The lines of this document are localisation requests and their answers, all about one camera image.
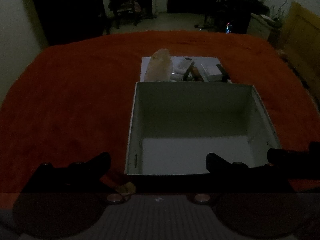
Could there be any black tool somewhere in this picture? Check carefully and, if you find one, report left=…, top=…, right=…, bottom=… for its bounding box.
left=183, top=65, right=194, bottom=81

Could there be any small white box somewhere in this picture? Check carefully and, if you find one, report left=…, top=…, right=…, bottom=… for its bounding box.
left=208, top=66, right=223, bottom=82

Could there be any dark wardrobe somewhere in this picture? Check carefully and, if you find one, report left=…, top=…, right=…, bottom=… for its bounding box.
left=27, top=0, right=105, bottom=46

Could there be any translucent yellowish plastic packet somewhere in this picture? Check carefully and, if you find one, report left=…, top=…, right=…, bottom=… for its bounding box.
left=145, top=49, right=173, bottom=82

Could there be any white board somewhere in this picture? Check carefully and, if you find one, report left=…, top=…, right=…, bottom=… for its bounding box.
left=140, top=56, right=233, bottom=83

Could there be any clear plastic tube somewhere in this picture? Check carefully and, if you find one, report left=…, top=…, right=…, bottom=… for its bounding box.
left=171, top=69, right=187, bottom=81

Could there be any brown handled tool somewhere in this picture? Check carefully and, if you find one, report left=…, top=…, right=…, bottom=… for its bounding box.
left=190, top=61, right=205, bottom=82

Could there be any red tablecloth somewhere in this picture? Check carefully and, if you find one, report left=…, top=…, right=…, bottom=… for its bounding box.
left=0, top=30, right=320, bottom=194

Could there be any dark cluttered table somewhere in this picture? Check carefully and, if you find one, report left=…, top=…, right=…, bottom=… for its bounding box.
left=204, top=0, right=269, bottom=34

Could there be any black pen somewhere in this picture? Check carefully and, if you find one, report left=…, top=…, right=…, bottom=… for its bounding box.
left=215, top=64, right=232, bottom=83

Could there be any white fireplace surround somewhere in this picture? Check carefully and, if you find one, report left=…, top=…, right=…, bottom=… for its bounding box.
left=133, top=0, right=158, bottom=18

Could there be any yellow wooden door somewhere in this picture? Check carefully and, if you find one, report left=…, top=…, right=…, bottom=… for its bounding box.
left=267, top=1, right=320, bottom=85

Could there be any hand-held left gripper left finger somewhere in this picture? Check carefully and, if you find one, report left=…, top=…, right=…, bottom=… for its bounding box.
left=24, top=152, right=126, bottom=203

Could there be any white remote control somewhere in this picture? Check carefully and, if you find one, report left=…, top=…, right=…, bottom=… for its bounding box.
left=174, top=57, right=195, bottom=72

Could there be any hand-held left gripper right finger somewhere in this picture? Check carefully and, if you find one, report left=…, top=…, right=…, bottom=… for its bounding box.
left=194, top=152, right=296, bottom=203

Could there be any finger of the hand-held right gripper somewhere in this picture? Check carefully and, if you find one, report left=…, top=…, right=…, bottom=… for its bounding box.
left=309, top=141, right=320, bottom=155
left=267, top=148, right=320, bottom=173

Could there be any white cabinet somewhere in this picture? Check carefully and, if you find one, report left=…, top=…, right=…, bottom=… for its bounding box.
left=246, top=12, right=284, bottom=43

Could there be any white cardboard box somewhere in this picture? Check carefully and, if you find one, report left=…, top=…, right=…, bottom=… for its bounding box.
left=124, top=81, right=282, bottom=176

